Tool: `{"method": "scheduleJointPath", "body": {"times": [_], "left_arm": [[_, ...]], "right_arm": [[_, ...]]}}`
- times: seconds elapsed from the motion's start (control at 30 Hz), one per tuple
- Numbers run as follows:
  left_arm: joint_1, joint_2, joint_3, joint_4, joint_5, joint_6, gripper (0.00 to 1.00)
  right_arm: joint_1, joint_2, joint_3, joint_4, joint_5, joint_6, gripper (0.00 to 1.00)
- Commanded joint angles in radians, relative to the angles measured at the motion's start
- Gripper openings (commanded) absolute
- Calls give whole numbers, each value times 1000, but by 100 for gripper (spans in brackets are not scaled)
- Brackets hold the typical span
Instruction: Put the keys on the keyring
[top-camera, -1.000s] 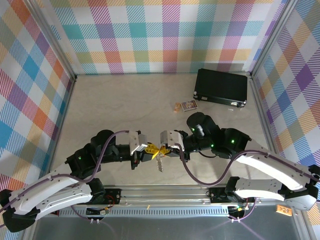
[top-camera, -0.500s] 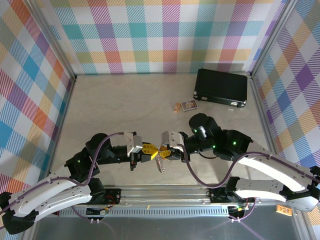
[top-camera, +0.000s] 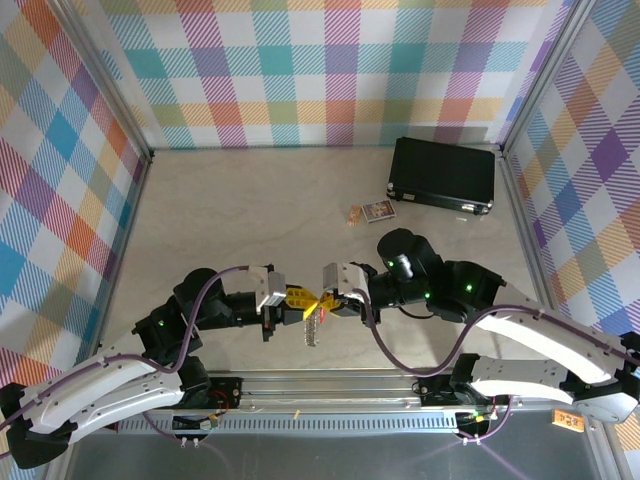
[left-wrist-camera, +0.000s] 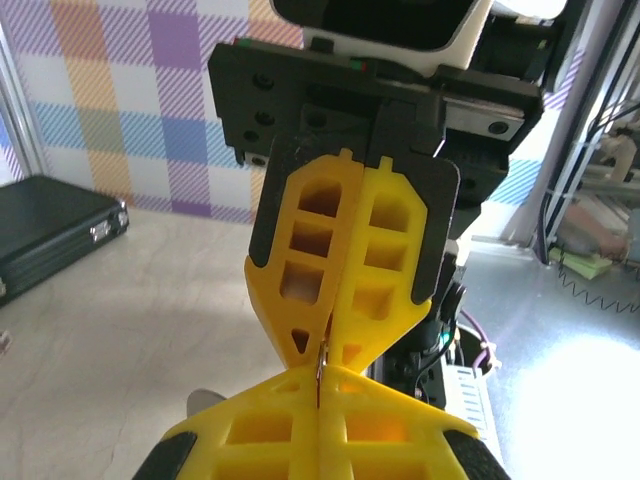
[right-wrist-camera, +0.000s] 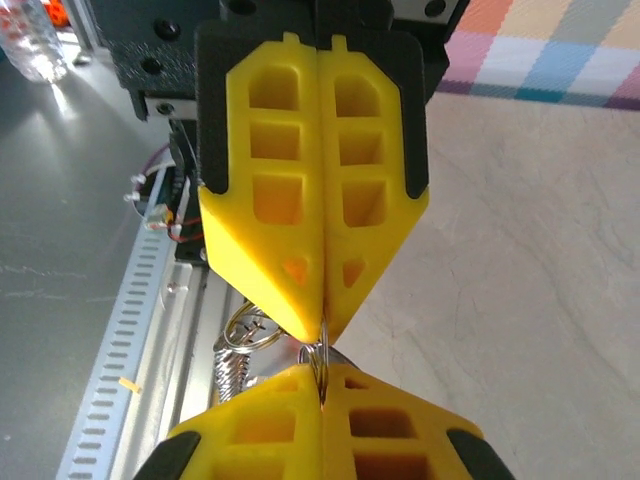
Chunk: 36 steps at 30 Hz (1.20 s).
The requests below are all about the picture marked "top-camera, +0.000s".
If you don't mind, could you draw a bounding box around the small printed card box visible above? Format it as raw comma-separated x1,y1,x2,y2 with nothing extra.
360,198,399,225

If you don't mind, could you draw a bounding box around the black hard case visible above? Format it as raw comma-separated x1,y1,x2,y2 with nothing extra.
384,136,497,216

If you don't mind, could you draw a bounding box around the orange label sticker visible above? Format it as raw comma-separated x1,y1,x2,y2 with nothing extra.
552,409,584,430

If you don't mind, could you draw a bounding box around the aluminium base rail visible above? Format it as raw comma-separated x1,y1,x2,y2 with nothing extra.
208,370,454,410

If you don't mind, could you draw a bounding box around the aluminium frame side rail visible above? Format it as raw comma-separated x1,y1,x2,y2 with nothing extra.
499,149,557,310
99,158,152,361

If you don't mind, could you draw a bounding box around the slotted grey cable duct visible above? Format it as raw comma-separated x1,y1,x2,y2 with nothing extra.
117,416,464,435

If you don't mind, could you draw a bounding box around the aluminium frame post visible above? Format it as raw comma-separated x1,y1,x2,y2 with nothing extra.
499,0,596,156
47,0,154,164

